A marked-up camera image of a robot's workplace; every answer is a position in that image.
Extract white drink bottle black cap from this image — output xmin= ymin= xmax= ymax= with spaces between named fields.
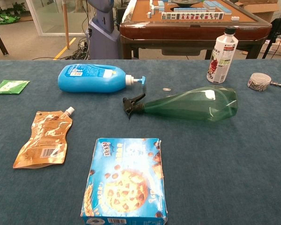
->
xmin=206 ymin=26 xmax=239 ymax=84

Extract brown mahjong table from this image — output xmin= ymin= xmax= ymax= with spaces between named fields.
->
xmin=119 ymin=0 xmax=273 ymax=60

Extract white glass partition frame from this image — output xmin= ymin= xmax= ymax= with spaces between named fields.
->
xmin=25 ymin=0 xmax=91 ymax=37

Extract wooden pole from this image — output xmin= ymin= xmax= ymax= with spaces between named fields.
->
xmin=62 ymin=0 xmax=70 ymax=50

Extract green plastic bag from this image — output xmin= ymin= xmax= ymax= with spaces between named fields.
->
xmin=0 ymin=13 xmax=21 ymax=24

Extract green potted plants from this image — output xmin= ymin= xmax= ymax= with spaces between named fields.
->
xmin=0 ymin=2 xmax=26 ymax=15

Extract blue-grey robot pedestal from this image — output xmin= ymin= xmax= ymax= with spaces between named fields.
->
xmin=87 ymin=0 xmax=121 ymax=60

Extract green transparent spray bottle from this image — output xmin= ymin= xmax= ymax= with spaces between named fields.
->
xmin=122 ymin=85 xmax=239 ymax=122

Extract blue pump dispenser bottle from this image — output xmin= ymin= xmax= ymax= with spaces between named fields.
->
xmin=57 ymin=63 xmax=146 ymax=94

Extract orange spout pouch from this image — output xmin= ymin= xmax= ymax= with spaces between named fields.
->
xmin=13 ymin=106 xmax=75 ymax=169

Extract brown cardboard box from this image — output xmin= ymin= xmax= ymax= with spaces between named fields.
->
xmin=238 ymin=0 xmax=281 ymax=23

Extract black floor cable bundle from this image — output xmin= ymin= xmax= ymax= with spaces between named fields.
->
xmin=32 ymin=37 xmax=91 ymax=60

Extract blue table cloth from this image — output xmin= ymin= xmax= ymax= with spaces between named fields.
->
xmin=0 ymin=59 xmax=281 ymax=225

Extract dark slanted table leg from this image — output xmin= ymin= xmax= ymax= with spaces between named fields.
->
xmin=0 ymin=21 xmax=9 ymax=56

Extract face-up mahjong tile row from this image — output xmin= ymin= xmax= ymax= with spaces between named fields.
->
xmin=161 ymin=12 xmax=225 ymax=21

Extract green foil sachet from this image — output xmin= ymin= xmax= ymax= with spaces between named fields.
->
xmin=0 ymin=79 xmax=30 ymax=95

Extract round clear clip container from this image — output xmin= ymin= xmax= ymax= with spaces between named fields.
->
xmin=247 ymin=72 xmax=272 ymax=92

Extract blue cookie box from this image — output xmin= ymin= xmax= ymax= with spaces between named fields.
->
xmin=80 ymin=137 xmax=169 ymax=225

